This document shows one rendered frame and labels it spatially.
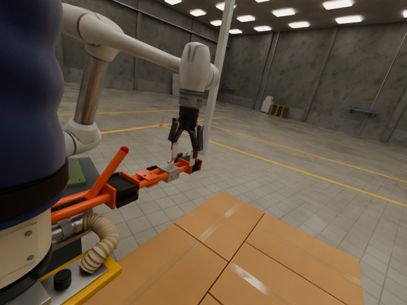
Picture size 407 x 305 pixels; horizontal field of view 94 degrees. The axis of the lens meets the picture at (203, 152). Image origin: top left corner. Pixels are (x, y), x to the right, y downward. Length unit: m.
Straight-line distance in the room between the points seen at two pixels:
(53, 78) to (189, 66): 0.43
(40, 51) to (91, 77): 0.83
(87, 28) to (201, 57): 0.46
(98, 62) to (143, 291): 1.06
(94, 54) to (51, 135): 0.80
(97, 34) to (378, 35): 16.75
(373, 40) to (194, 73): 16.59
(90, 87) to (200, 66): 0.68
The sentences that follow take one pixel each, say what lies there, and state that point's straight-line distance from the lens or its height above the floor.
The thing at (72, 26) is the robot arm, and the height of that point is 1.50.
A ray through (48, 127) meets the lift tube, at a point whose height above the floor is 1.28.
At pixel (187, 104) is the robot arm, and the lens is 0.69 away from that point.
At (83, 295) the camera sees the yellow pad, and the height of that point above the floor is 0.96.
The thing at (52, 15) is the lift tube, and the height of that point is 1.43.
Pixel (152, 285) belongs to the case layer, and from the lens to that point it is 1.01.
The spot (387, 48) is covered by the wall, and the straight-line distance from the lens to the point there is 16.82.
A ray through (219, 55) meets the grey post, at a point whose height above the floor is 1.90.
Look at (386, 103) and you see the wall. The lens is 16.22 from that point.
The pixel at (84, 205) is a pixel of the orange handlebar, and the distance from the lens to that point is 0.52.
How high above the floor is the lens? 1.38
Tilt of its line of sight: 19 degrees down
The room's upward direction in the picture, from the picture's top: 11 degrees clockwise
